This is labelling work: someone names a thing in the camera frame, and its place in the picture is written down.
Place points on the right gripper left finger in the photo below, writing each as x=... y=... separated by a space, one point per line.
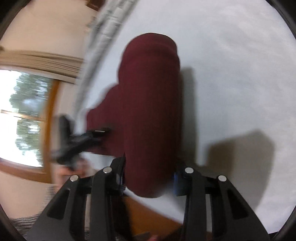
x=64 y=216

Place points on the beige curtain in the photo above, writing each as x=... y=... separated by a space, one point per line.
x=56 y=66

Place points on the maroon pants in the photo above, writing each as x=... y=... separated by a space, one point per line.
x=143 y=112

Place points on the wooden framed window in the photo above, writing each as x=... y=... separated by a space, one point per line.
x=27 y=106

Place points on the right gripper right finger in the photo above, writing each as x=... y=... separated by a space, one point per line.
x=215 y=209

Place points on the light blue bed sheet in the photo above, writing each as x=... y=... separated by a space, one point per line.
x=238 y=64

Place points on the person's left hand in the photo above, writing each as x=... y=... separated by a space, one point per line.
x=81 y=168

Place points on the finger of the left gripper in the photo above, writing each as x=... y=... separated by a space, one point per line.
x=96 y=134

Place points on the wooden bed frame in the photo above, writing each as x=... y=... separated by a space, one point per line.
x=143 y=220

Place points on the grey comforter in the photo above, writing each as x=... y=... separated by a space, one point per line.
x=103 y=30

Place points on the checkered cloth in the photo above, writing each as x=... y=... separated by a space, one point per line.
x=24 y=224

